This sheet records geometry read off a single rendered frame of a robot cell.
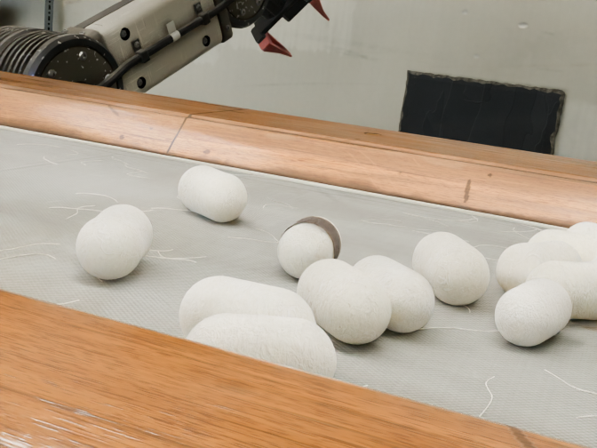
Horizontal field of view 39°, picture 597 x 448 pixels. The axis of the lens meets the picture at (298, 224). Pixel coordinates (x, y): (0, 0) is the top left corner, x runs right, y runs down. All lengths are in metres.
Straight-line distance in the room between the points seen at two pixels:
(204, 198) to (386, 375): 0.15
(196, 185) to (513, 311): 0.16
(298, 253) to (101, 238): 0.06
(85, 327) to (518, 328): 0.13
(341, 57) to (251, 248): 2.25
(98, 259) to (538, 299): 0.13
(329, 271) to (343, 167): 0.24
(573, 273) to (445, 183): 0.19
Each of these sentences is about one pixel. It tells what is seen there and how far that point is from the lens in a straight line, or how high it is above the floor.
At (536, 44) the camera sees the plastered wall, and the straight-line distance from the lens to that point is 2.37.
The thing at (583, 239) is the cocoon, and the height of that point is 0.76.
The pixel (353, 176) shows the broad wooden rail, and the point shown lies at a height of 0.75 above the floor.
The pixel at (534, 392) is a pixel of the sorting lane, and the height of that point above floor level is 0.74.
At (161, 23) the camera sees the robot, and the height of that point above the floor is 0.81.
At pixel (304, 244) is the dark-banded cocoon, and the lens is 0.28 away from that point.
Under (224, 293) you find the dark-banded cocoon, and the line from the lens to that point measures 0.21.
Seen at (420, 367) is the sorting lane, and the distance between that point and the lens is 0.23.
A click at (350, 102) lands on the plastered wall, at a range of 2.54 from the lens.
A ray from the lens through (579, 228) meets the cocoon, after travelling 0.35.
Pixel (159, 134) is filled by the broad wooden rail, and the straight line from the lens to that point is 0.53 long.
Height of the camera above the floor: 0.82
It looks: 13 degrees down
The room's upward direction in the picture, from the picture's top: 6 degrees clockwise
